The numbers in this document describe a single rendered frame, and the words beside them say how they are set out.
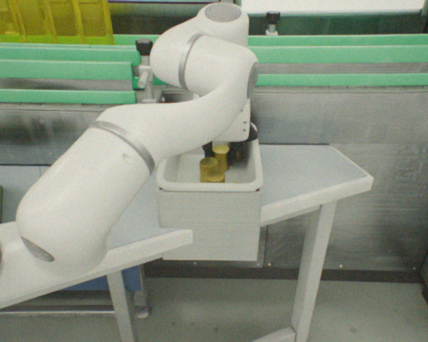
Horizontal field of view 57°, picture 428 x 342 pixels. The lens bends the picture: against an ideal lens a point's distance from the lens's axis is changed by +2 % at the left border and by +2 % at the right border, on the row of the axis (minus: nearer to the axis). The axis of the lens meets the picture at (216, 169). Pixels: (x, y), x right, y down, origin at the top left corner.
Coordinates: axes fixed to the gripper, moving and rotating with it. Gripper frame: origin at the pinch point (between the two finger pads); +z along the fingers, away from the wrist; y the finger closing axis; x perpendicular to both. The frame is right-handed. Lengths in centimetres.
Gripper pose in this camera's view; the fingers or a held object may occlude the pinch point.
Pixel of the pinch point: (220, 153)
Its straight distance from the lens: 75.4
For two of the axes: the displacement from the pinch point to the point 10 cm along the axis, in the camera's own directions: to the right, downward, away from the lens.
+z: 0.0, 6.4, 7.7
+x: -0.4, 7.7, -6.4
